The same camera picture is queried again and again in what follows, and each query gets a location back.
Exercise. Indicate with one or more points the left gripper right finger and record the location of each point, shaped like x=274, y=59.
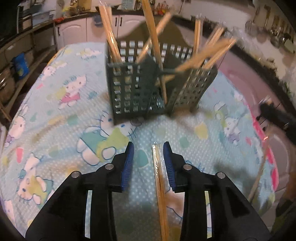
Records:
x=214, y=208

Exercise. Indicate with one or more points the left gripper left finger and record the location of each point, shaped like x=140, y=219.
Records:
x=81, y=208

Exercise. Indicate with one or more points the wooden chopsticks pair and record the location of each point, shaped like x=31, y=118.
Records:
x=160, y=27
x=215, y=35
x=152, y=31
x=260, y=171
x=198, y=33
x=208, y=65
x=160, y=190
x=199, y=59
x=106, y=16

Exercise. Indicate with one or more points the Hello Kitty blue tablecloth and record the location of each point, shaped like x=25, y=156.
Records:
x=65, y=124

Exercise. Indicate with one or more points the hanging mesh strainer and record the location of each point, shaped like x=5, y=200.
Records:
x=250, y=27

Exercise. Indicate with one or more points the green plastic utensil basket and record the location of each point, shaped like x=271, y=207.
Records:
x=143, y=89

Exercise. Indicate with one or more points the blue canister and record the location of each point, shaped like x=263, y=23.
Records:
x=20, y=65

